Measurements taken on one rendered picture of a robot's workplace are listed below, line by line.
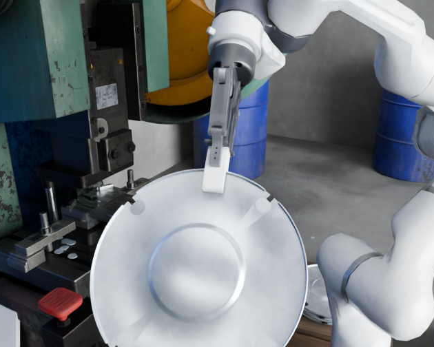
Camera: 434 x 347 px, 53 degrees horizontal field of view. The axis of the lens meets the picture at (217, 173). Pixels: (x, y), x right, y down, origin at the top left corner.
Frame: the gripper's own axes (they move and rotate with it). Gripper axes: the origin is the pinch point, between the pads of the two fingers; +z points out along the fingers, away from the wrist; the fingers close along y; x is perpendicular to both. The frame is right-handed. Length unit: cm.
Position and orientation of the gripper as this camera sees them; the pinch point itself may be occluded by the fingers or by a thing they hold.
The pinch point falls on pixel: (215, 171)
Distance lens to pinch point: 62.0
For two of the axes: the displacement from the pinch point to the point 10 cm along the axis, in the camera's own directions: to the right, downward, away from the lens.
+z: -1.4, 9.2, -3.8
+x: 9.8, 0.7, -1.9
